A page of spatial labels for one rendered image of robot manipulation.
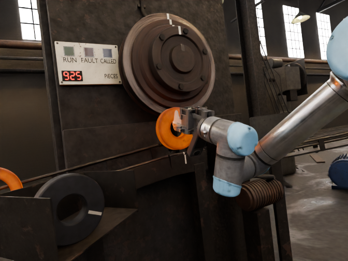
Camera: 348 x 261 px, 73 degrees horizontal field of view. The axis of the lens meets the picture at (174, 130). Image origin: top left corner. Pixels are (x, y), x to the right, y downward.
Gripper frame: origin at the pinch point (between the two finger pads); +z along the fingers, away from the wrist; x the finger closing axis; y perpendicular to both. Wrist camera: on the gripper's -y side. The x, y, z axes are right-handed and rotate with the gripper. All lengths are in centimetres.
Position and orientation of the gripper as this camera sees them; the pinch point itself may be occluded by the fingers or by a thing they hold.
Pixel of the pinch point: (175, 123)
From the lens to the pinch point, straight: 86.6
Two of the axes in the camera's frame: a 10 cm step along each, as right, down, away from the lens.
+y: 0.0, -9.7, -2.4
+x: -8.7, 1.1, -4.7
